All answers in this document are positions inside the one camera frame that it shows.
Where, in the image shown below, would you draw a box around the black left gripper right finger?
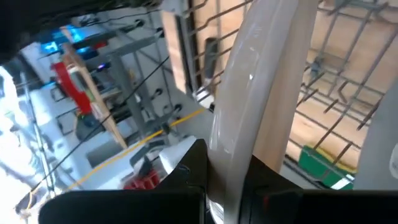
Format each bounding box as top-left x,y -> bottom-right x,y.
239,154 -> 398,224

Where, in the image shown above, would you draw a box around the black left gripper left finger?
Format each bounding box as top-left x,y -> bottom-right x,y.
38,138 -> 208,224

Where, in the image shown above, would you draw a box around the beige plate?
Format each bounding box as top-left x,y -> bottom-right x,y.
207,0 -> 318,224

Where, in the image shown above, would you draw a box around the small red object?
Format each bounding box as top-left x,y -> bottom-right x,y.
123,169 -> 160,190

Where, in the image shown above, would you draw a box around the white box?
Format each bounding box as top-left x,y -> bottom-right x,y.
157,135 -> 197,175

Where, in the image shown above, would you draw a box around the wooden top work table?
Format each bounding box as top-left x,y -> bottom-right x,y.
60,26 -> 129,151

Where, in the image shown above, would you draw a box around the red storage bins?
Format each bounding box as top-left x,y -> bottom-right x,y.
51,61 -> 93,115

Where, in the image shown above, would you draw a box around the blue lit screen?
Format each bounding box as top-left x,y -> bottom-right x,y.
40,24 -> 96,60

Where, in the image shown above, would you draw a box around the thin black slanted cable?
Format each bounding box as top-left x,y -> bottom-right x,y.
29,55 -> 171,195

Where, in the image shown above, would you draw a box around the grey metal cart frame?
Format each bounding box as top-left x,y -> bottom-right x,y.
107,18 -> 187,147

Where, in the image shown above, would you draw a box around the grey wire dish rack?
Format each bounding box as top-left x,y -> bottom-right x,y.
182,0 -> 398,191

